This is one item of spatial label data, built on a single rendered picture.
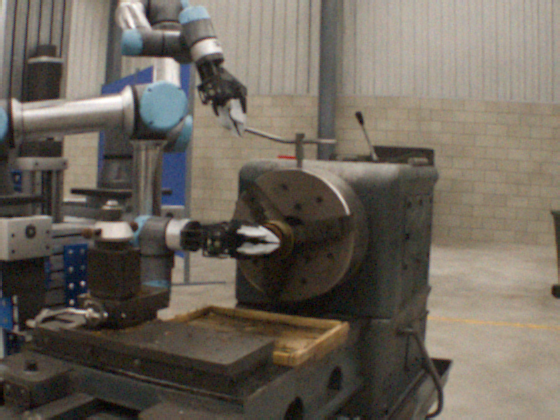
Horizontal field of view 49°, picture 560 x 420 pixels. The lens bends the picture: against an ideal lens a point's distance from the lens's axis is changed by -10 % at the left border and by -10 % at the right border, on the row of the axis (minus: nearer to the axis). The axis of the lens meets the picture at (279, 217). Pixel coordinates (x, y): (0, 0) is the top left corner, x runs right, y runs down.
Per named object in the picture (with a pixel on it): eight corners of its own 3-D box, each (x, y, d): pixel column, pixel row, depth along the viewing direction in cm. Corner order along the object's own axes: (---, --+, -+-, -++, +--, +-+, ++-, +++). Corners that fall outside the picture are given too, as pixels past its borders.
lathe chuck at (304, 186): (245, 287, 175) (249, 165, 172) (360, 301, 162) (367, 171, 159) (228, 293, 167) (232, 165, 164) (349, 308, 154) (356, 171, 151)
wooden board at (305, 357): (208, 319, 163) (208, 303, 162) (348, 339, 148) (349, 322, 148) (137, 345, 136) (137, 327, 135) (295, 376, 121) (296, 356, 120)
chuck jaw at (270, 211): (279, 231, 163) (249, 194, 166) (293, 217, 162) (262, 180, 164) (259, 235, 153) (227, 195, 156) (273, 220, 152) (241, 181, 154)
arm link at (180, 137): (138, 158, 198) (140, 2, 207) (186, 158, 203) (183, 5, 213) (145, 147, 187) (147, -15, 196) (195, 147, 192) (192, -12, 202)
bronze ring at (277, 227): (263, 215, 156) (244, 219, 147) (300, 219, 152) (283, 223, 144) (261, 255, 157) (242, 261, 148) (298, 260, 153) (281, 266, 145)
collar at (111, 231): (108, 234, 116) (108, 218, 116) (143, 238, 113) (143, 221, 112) (80, 238, 109) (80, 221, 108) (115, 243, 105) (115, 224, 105)
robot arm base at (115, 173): (86, 187, 190) (87, 154, 189) (120, 186, 203) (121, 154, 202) (120, 190, 182) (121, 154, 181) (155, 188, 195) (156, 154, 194)
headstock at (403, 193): (306, 270, 240) (310, 160, 236) (436, 282, 220) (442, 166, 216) (224, 300, 186) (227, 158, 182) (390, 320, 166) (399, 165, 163)
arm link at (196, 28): (200, 16, 170) (209, 0, 162) (213, 50, 169) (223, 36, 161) (173, 21, 166) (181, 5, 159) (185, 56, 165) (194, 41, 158)
